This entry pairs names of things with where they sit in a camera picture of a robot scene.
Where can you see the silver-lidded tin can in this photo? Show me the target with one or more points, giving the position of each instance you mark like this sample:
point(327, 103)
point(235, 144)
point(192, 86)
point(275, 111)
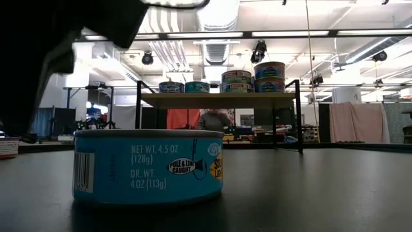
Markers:
point(236, 88)

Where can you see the green-grey labelled tin can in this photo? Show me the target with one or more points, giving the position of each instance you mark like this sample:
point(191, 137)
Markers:
point(236, 76)

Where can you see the teal can with yellow print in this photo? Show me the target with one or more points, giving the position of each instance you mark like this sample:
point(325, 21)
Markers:
point(148, 167)

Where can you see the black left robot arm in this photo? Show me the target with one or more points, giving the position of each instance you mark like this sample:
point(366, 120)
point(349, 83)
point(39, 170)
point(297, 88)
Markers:
point(32, 48)

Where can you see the person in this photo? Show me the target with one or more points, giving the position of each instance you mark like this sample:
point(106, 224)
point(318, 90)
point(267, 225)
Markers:
point(214, 121)

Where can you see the orange partition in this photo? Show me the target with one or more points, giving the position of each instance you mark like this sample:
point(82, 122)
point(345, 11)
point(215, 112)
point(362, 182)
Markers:
point(181, 118)

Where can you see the black ceiling spotlight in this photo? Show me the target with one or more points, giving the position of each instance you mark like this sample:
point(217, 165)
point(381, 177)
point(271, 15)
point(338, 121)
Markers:
point(259, 51)
point(147, 58)
point(380, 56)
point(317, 80)

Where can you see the pink curtain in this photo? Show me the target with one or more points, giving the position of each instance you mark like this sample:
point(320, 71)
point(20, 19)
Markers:
point(355, 122)

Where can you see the blue curtain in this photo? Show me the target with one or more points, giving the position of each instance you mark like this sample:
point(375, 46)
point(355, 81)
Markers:
point(42, 120)

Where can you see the red can with barcode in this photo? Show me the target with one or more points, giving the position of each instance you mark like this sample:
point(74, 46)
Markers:
point(9, 147)

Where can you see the wooden shelf with black frame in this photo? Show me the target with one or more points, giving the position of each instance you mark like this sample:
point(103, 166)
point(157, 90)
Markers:
point(222, 100)

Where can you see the white ceiling air duct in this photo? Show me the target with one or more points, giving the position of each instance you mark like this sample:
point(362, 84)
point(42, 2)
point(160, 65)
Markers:
point(216, 53)

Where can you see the black background rig frame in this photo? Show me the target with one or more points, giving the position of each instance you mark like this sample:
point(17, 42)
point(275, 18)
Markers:
point(111, 109)

